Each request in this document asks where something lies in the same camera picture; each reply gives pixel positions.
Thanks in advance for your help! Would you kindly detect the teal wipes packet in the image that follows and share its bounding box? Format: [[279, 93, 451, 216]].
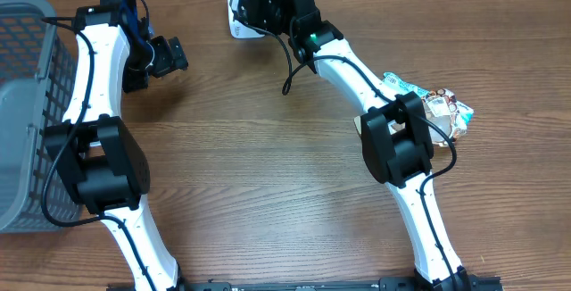
[[383, 72, 474, 129]]

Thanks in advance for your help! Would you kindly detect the grey plastic basket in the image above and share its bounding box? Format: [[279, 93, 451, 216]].
[[1, 0, 80, 234]]

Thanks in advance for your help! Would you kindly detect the white barcode scanner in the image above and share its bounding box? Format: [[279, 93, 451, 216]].
[[228, 0, 264, 39]]

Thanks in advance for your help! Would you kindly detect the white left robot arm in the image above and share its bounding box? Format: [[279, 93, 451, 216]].
[[41, 0, 190, 290]]

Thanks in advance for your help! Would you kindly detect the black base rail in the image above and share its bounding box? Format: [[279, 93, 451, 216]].
[[106, 275, 504, 291]]

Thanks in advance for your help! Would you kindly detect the beige plastic pouch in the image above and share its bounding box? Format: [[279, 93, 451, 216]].
[[344, 86, 474, 140]]

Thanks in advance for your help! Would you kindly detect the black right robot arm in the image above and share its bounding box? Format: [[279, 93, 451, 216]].
[[228, 0, 471, 290]]

